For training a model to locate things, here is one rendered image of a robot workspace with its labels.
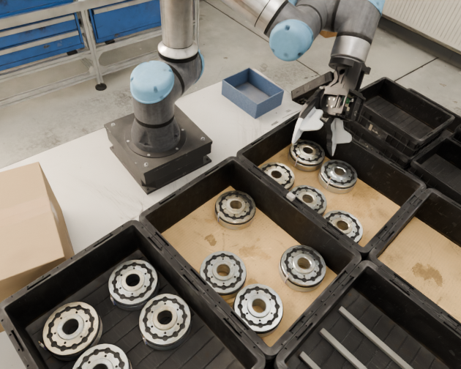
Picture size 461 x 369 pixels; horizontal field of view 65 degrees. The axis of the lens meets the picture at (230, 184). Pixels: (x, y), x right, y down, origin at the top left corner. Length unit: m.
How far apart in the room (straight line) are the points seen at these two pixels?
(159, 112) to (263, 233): 0.44
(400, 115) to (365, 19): 1.24
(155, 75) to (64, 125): 1.61
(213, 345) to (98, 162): 0.73
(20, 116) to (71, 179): 1.55
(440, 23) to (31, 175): 3.33
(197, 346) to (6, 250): 0.44
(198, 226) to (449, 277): 0.61
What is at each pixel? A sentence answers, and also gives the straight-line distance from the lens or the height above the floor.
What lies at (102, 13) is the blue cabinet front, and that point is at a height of 0.50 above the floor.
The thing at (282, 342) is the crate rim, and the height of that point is 0.93.
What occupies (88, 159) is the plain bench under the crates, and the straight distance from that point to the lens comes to 1.29.
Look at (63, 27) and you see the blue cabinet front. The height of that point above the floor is 0.48.
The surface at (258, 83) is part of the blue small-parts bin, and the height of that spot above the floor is 0.73.
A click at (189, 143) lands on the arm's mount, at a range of 1.15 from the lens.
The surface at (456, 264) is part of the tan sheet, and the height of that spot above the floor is 0.83.
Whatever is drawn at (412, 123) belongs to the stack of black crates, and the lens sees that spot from 2.02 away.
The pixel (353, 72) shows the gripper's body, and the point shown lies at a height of 1.19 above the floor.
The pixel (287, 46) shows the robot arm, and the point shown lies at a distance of 0.74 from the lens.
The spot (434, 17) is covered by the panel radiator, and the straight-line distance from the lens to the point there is 3.72.
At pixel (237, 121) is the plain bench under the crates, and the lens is 1.40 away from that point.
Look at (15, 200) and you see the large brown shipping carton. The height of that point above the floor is 0.90.
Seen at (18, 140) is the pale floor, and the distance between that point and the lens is 2.57.
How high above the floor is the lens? 1.59
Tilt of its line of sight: 49 degrees down
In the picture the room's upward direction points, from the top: 6 degrees clockwise
